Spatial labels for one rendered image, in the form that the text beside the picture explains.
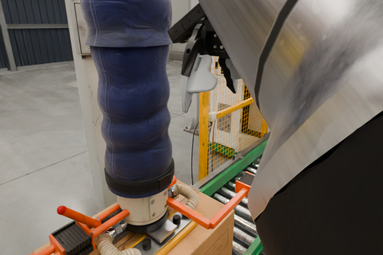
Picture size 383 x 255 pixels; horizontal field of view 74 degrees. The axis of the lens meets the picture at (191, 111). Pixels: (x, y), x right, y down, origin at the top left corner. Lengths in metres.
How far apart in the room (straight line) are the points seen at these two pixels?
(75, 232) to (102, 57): 0.49
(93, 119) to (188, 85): 1.50
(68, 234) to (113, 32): 0.56
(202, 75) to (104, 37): 0.35
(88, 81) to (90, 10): 1.13
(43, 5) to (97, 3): 11.28
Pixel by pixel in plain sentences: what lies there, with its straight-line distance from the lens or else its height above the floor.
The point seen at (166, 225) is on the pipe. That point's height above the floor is 1.00.
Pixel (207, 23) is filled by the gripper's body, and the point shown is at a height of 1.65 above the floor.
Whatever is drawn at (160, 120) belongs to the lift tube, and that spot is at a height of 1.39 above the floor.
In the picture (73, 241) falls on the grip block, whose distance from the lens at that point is 0.83.
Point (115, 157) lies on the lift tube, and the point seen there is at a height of 1.29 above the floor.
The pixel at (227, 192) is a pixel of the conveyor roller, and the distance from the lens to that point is 1.86.
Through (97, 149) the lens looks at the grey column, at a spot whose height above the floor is 0.80.
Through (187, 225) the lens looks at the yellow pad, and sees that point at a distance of 0.99.
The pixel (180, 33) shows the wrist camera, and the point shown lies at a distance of 0.45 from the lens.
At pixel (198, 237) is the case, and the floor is 0.95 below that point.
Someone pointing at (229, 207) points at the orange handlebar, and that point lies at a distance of 0.88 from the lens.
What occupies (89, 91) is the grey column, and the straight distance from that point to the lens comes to 1.80.
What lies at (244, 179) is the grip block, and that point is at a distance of 0.99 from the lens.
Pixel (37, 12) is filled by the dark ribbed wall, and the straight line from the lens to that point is 11.83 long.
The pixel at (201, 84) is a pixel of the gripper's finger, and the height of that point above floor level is 1.57.
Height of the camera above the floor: 1.65
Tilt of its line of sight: 19 degrees down
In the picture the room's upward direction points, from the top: straight up
